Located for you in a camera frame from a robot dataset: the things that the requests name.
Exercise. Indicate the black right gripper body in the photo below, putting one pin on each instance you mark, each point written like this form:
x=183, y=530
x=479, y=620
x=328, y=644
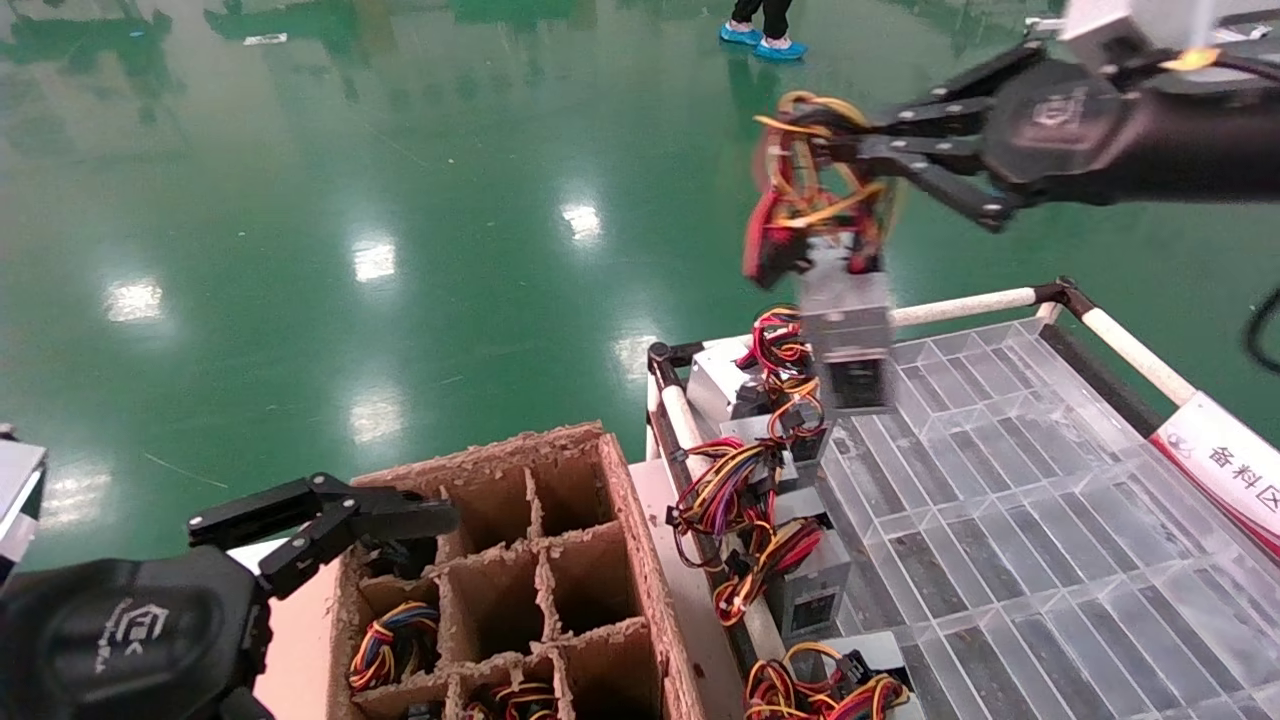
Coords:
x=1060, y=130

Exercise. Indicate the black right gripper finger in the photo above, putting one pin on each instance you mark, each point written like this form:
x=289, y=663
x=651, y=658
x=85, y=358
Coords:
x=950, y=190
x=940, y=105

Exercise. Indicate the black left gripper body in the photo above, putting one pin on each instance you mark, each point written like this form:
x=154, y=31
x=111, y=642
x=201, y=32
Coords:
x=120, y=640

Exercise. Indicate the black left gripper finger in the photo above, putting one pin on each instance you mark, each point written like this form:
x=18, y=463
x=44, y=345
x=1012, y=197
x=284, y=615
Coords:
x=302, y=560
x=262, y=505

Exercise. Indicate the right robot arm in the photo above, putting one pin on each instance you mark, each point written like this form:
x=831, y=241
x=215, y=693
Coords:
x=1220, y=140

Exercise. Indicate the person in dark trousers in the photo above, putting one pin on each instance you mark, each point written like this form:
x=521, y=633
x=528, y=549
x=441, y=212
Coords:
x=775, y=15

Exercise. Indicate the black foam edge strip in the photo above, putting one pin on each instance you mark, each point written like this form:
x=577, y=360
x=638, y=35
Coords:
x=1095, y=380

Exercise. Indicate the clear plastic divider tray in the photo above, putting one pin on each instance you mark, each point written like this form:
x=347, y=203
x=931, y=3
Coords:
x=1000, y=520

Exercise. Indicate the brown cardboard divider box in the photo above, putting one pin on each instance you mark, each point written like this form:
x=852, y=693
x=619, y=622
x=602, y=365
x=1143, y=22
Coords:
x=640, y=560

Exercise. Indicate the white sign with red print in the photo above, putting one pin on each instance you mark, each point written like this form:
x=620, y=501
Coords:
x=1230, y=465

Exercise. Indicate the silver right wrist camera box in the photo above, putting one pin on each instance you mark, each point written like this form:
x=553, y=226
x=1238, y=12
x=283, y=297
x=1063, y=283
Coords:
x=1130, y=20

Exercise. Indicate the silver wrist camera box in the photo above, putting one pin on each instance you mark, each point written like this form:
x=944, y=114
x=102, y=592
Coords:
x=15, y=490
x=1130, y=20

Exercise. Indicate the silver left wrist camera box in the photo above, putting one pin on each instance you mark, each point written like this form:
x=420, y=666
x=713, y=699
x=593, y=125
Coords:
x=15, y=490

